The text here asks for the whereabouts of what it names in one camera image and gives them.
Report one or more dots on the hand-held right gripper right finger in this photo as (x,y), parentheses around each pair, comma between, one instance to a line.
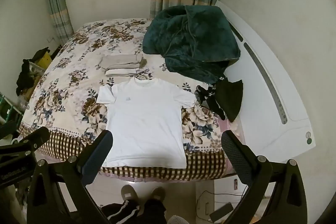
(236,158)

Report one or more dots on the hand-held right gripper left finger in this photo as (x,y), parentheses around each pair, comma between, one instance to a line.
(98,158)

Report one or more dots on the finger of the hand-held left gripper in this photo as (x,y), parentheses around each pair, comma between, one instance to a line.
(8,129)
(35,138)

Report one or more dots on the white towel top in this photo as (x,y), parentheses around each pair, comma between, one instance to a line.
(147,121)

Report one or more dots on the black clothes heap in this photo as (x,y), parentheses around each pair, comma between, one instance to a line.
(25,77)

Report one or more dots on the folded beige clothes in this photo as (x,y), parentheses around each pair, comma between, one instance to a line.
(120,61)

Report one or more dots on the green storage shelf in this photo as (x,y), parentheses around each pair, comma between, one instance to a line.
(6,108)

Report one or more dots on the person's left slipper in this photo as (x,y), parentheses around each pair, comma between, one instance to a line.
(129,193)

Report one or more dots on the person's slipper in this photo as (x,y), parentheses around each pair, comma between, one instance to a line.
(158,194)
(129,193)

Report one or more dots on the floral bed sheet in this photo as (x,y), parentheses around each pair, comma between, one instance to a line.
(65,98)

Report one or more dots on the black power strip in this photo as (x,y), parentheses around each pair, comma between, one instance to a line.
(221,212)

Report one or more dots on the person's black striped pants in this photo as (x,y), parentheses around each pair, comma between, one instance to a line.
(131,212)

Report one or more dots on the clear plastic bin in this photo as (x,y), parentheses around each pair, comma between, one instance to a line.
(35,70)

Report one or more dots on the black white patterned garment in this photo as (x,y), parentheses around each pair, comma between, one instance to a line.
(206,95)

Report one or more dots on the person's right slipper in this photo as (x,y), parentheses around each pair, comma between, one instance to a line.
(158,194)

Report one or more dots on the folded white cloth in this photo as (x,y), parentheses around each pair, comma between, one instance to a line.
(123,72)

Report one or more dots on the white headboard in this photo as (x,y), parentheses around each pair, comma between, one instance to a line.
(278,77)

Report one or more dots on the dark green plush blanket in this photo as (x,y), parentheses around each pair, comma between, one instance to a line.
(194,40)

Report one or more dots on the wall socket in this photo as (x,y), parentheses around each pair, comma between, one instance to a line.
(51,39)

